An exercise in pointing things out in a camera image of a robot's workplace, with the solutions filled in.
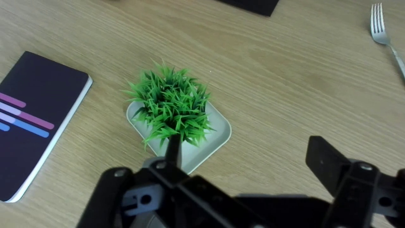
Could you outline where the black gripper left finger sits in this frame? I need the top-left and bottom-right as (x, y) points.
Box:
(165, 133), (184, 170)

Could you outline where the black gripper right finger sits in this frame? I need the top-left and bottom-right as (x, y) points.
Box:
(305, 136), (352, 198)

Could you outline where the artificial grass in white pot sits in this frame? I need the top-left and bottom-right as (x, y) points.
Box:
(126, 62), (233, 176)

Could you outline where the dark navy striped notebook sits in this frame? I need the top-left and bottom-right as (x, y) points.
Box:
(0, 51), (94, 204)

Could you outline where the silver fork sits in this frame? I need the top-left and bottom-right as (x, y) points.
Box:
(370, 3), (405, 84)

